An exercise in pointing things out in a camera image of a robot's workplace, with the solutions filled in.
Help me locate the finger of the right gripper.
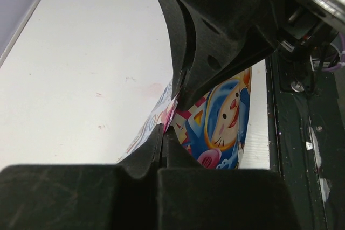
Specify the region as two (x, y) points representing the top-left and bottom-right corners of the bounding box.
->
(178, 0), (283, 110)
(158, 0), (197, 101)

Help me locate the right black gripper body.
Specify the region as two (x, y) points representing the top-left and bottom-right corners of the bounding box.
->
(256, 0), (344, 60)

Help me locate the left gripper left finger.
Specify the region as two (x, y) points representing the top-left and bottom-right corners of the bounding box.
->
(1, 124), (163, 229)

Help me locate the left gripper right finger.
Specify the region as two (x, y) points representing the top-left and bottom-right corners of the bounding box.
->
(156, 134), (299, 229)

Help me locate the pink pet food bag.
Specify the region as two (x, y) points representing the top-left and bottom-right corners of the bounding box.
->
(122, 68), (252, 169)

